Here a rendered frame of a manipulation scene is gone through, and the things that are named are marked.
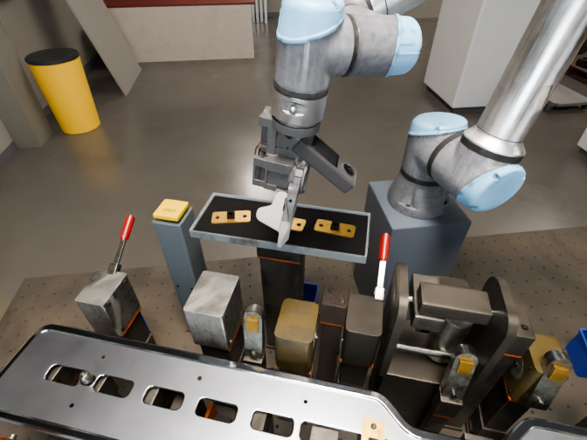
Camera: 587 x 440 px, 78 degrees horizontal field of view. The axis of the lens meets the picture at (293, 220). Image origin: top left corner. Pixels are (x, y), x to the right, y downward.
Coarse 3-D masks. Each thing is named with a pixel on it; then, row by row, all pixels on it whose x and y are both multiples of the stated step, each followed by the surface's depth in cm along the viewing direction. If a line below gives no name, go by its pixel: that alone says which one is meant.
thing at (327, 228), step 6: (318, 222) 77; (324, 222) 77; (330, 222) 77; (336, 222) 77; (318, 228) 76; (324, 228) 76; (330, 228) 75; (336, 228) 75; (342, 228) 76; (348, 228) 76; (354, 228) 76; (336, 234) 74; (342, 234) 74; (348, 234) 74
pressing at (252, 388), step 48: (48, 336) 75; (96, 336) 74; (0, 384) 67; (48, 384) 67; (144, 384) 67; (192, 384) 67; (240, 384) 67; (288, 384) 67; (336, 384) 67; (48, 432) 61; (96, 432) 61; (144, 432) 61; (192, 432) 61; (240, 432) 61; (432, 432) 61; (528, 432) 61; (576, 432) 61
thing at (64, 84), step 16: (64, 48) 337; (32, 64) 309; (48, 64) 309; (64, 64) 315; (80, 64) 332; (48, 80) 318; (64, 80) 322; (80, 80) 334; (48, 96) 329; (64, 96) 329; (80, 96) 338; (64, 112) 338; (80, 112) 344; (96, 112) 363; (64, 128) 352; (80, 128) 353
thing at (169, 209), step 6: (162, 204) 82; (168, 204) 82; (174, 204) 82; (180, 204) 82; (186, 204) 83; (156, 210) 81; (162, 210) 81; (168, 210) 81; (174, 210) 81; (180, 210) 81; (156, 216) 80; (162, 216) 80; (168, 216) 79; (174, 216) 79; (180, 216) 80
